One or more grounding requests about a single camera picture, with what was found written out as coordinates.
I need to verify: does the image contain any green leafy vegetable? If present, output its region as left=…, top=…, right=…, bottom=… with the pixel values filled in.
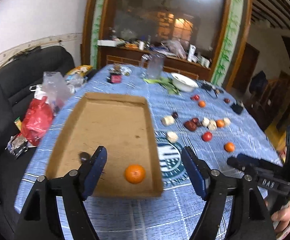
left=143, top=77, right=180, bottom=95

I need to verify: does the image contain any red plastic bag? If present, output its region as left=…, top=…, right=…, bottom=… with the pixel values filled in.
left=21, top=96, right=54, bottom=146

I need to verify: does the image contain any round beige cake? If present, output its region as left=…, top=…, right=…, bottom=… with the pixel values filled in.
left=166, top=131, right=179, bottom=144

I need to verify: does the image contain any cardboard tray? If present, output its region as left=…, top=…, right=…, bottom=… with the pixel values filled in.
left=46, top=93, right=163, bottom=199

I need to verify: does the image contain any white bowl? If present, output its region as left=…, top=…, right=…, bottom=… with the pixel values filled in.
left=171, top=73, right=198, bottom=93

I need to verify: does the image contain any clear plastic bag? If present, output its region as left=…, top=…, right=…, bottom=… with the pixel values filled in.
left=29, top=72, right=72, bottom=113

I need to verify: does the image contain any small dark jujube left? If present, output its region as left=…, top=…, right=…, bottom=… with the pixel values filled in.
left=172, top=112, right=178, bottom=119

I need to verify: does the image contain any white cake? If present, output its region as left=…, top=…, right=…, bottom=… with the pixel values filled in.
left=223, top=118, right=231, bottom=126

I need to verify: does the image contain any clear plastic pitcher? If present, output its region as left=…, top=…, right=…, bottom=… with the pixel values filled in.
left=139, top=53, right=166, bottom=79

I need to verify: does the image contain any pink labelled jar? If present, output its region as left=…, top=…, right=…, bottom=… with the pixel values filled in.
left=108, top=65, right=122, bottom=84

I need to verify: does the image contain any beige cake cylinder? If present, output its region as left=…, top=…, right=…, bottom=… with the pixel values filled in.
left=208, top=120, right=217, bottom=131

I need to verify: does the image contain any right hand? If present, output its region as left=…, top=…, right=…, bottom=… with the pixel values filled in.
left=271, top=203, right=290, bottom=239

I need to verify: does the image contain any far red tomato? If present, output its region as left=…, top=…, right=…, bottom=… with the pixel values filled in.
left=194, top=95, right=200, bottom=101

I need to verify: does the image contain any large red jujube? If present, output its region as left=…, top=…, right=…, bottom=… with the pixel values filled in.
left=184, top=121, right=197, bottom=132

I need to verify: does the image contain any black sofa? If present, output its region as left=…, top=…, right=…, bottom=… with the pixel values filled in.
left=0, top=46, right=75, bottom=239

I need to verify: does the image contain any white cake cube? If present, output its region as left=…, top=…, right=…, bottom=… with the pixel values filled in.
left=201, top=117, right=210, bottom=127

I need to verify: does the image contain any black power adapter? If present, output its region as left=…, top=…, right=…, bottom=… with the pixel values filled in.
left=201, top=83, right=213, bottom=91

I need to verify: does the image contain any wooden sideboard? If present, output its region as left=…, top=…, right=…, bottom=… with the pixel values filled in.
left=97, top=40, right=212, bottom=81

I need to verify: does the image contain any black small device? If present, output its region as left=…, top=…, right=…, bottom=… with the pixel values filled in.
left=231, top=102, right=245, bottom=115

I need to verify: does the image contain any blue plaid tablecloth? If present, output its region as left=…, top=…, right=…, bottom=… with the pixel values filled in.
left=14, top=67, right=280, bottom=239

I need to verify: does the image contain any white rice cake block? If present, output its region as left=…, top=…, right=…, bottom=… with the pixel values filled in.
left=161, top=115, right=175, bottom=126

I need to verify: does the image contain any orange tangerine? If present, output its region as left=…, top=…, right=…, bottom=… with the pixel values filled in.
left=216, top=120, right=225, bottom=128
left=124, top=164, right=146, bottom=184
left=224, top=142, right=235, bottom=152
left=199, top=101, right=206, bottom=107

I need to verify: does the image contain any dark plum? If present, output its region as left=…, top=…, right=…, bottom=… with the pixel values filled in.
left=79, top=152, right=91, bottom=164

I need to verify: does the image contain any large red tomato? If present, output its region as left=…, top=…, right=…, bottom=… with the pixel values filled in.
left=201, top=132, right=213, bottom=142

